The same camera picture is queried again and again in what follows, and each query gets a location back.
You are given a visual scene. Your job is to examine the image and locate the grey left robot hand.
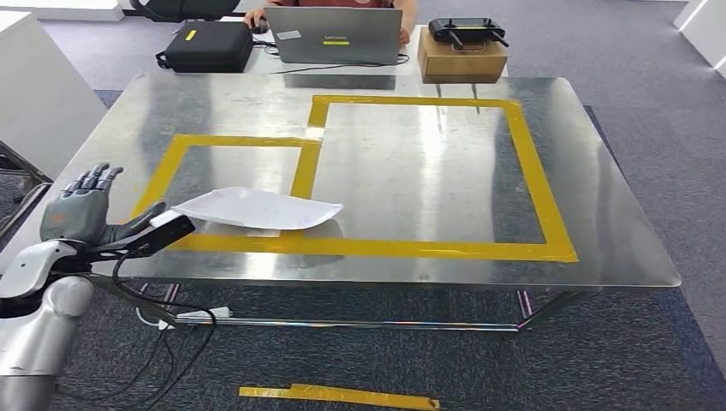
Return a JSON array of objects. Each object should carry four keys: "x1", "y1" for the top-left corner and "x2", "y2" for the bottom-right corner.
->
[{"x1": 39, "y1": 164, "x2": 169, "y2": 246}]

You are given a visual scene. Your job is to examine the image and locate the white plastic shell part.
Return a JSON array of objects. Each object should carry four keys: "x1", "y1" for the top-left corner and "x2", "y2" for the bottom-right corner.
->
[{"x1": 170, "y1": 187, "x2": 345, "y2": 232}]

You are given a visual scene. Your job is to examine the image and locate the steel workbench table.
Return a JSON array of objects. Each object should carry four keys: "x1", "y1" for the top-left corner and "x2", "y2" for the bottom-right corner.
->
[{"x1": 0, "y1": 72, "x2": 681, "y2": 342}]

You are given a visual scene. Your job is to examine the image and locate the white side cabinet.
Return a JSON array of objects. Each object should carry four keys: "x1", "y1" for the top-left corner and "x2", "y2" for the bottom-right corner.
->
[{"x1": 0, "y1": 9, "x2": 109, "y2": 240}]

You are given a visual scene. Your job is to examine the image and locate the white power strip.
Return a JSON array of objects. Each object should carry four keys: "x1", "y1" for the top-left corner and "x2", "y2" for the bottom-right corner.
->
[{"x1": 135, "y1": 306, "x2": 234, "y2": 332}]

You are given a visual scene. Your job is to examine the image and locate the white plinth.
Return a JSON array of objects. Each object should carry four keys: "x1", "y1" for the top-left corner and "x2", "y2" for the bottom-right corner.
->
[{"x1": 0, "y1": 0, "x2": 126, "y2": 22}]

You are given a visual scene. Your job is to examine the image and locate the black carrying case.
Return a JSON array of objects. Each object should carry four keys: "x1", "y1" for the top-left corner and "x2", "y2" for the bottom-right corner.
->
[{"x1": 156, "y1": 21, "x2": 254, "y2": 74}]

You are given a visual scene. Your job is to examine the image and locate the black chair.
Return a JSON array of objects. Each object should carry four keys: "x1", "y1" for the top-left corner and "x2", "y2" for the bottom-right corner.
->
[{"x1": 128, "y1": 0, "x2": 242, "y2": 24}]

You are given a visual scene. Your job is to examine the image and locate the grey laptop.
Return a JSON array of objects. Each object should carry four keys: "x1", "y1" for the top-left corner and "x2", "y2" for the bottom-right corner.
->
[{"x1": 263, "y1": 5, "x2": 404, "y2": 66}]

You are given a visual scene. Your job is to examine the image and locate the brown cardboard box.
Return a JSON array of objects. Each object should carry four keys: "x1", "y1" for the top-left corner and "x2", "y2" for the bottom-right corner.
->
[{"x1": 418, "y1": 25, "x2": 509, "y2": 85}]

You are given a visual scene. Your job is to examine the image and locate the black remote controller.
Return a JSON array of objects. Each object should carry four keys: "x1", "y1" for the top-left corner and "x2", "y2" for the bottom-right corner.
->
[{"x1": 428, "y1": 16, "x2": 510, "y2": 51}]

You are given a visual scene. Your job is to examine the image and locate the white partition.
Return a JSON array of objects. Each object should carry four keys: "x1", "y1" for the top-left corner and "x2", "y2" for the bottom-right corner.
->
[{"x1": 673, "y1": 0, "x2": 726, "y2": 80}]

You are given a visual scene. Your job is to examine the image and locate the black camera cable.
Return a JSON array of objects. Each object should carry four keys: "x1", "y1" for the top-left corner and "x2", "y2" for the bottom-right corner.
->
[{"x1": 110, "y1": 252, "x2": 217, "y2": 411}]

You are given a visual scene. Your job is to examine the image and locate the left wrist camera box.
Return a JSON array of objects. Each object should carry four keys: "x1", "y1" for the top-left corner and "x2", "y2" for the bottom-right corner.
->
[{"x1": 85, "y1": 210, "x2": 197, "y2": 263}]

